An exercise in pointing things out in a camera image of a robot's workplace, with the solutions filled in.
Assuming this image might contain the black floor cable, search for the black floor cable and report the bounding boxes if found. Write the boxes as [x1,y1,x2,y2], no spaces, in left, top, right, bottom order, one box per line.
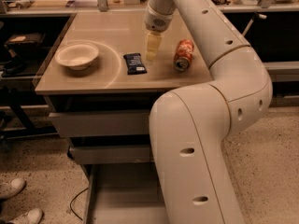
[69,187,90,222]

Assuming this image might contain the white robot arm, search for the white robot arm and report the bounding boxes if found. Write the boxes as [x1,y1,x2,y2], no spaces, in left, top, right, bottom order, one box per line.
[145,0,272,224]

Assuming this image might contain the middle grey drawer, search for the middle grey drawer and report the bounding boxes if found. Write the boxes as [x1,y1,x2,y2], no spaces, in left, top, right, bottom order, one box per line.
[69,145,153,164]

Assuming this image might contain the orange soda can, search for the orange soda can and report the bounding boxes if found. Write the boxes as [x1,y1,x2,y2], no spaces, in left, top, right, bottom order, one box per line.
[173,39,194,72]

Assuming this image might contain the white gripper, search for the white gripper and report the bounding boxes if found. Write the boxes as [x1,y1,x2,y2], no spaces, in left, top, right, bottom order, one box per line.
[145,5,174,62]

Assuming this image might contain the dark blue rxbar wrapper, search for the dark blue rxbar wrapper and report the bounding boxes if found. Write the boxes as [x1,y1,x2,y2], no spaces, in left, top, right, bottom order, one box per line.
[123,53,147,75]

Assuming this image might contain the white shoe lower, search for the white shoe lower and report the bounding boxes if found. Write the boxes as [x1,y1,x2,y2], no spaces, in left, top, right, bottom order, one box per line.
[11,208,43,224]

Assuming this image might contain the open bottom grey drawer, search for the open bottom grey drawer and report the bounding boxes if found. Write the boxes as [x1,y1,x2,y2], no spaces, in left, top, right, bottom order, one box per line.
[83,162,169,224]

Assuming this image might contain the white paper bowl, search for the white paper bowl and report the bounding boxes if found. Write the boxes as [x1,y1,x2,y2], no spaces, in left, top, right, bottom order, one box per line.
[55,43,99,71]

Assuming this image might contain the grey drawer cabinet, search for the grey drawer cabinet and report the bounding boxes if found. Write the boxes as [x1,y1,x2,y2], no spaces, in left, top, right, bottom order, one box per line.
[35,10,214,224]

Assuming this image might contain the top grey drawer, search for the top grey drawer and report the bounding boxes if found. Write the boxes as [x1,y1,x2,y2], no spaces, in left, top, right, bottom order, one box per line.
[49,110,150,137]

